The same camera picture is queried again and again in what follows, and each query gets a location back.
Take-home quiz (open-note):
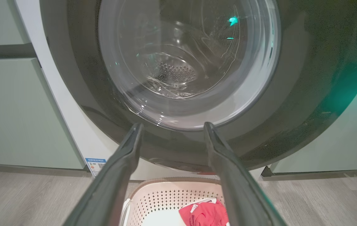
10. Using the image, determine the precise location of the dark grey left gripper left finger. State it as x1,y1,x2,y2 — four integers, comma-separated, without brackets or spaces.
62,122,144,226

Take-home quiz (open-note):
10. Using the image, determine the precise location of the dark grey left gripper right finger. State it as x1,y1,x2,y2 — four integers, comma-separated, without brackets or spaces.
204,122,287,226

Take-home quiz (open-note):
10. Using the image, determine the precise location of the red knit sweater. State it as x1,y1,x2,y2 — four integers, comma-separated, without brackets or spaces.
178,198,230,226

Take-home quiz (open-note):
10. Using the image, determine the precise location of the white garment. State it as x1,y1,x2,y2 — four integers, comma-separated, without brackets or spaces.
142,209,187,226

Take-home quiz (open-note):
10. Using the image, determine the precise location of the cream perforated laundry basket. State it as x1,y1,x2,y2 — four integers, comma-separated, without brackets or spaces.
120,177,230,226

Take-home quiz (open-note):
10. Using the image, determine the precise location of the blue energy label sticker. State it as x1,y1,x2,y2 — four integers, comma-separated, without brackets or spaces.
85,158,107,177

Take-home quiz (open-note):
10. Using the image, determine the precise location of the pale green cabinet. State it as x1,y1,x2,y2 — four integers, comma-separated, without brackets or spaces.
0,0,85,170
269,64,357,174

